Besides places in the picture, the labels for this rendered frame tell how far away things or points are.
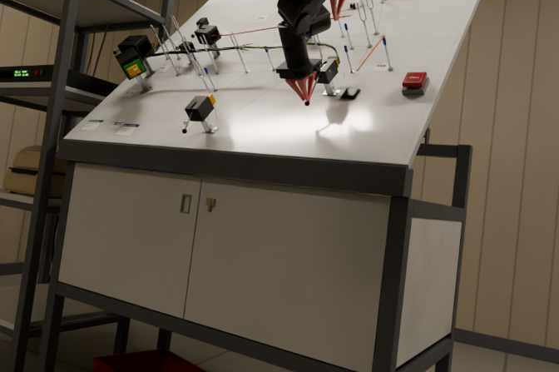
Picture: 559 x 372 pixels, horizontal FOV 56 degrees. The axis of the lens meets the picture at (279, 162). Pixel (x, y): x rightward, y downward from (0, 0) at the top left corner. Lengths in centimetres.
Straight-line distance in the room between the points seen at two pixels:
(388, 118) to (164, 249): 73
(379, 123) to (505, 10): 260
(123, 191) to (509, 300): 257
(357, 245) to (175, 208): 57
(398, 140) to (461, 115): 242
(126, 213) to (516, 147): 257
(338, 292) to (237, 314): 29
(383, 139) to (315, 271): 35
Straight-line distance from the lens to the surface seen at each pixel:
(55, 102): 194
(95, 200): 178
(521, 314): 360
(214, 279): 145
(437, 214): 143
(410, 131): 125
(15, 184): 212
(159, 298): 158
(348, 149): 125
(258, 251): 136
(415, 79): 136
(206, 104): 146
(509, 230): 356
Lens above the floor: 77
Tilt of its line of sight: 4 degrees up
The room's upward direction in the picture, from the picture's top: 7 degrees clockwise
